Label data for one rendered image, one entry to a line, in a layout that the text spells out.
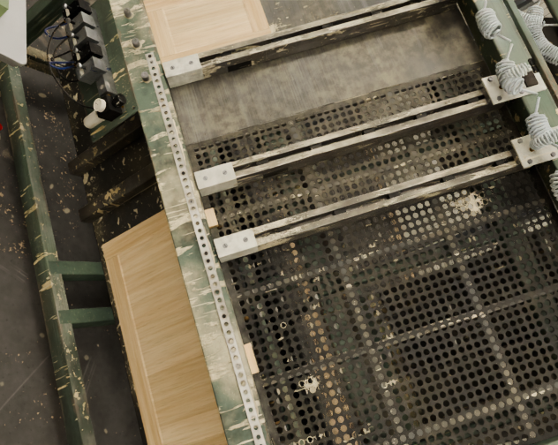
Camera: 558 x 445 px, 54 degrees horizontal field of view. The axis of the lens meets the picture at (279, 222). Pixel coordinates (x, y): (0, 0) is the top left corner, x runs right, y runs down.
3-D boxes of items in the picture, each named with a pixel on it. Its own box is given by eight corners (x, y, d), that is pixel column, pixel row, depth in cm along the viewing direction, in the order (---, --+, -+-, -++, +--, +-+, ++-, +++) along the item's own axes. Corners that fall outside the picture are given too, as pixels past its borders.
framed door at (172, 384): (105, 245, 226) (101, 245, 224) (205, 188, 202) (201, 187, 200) (158, 472, 202) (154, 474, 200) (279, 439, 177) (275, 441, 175)
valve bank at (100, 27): (32, 13, 198) (75, -27, 188) (65, 28, 210) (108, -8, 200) (59, 133, 185) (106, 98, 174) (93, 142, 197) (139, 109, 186)
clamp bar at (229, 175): (195, 175, 184) (183, 145, 161) (520, 79, 194) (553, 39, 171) (203, 202, 181) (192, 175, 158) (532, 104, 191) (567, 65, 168)
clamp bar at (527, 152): (214, 239, 178) (204, 217, 155) (549, 138, 188) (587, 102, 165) (222, 268, 175) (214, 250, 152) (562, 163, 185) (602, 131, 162)
